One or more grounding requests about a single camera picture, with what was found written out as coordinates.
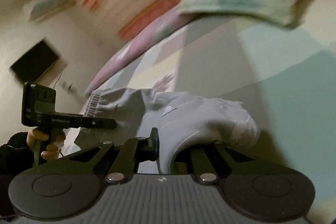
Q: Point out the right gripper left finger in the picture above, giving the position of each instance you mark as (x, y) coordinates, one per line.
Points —
(65, 187)

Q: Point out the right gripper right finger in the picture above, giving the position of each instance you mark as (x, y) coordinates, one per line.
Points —
(257, 188)

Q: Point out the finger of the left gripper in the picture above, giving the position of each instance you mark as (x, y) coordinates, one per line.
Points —
(96, 123)

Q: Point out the grey patterned pyjama trousers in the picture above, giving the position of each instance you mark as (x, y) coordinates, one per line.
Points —
(182, 120)

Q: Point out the person's left hand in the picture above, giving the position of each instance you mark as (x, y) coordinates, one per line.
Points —
(52, 151)

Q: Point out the white finger bandage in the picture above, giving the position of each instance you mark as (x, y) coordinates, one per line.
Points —
(59, 145)

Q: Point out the purple floral rolled quilt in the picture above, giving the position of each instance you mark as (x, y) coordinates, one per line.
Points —
(156, 31)

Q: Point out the patchwork pastel bed sheet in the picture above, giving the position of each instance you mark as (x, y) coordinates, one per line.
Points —
(285, 78)

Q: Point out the black wall television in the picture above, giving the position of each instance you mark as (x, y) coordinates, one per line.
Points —
(35, 62)

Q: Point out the wall air conditioner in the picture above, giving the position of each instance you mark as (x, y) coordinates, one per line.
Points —
(40, 10)

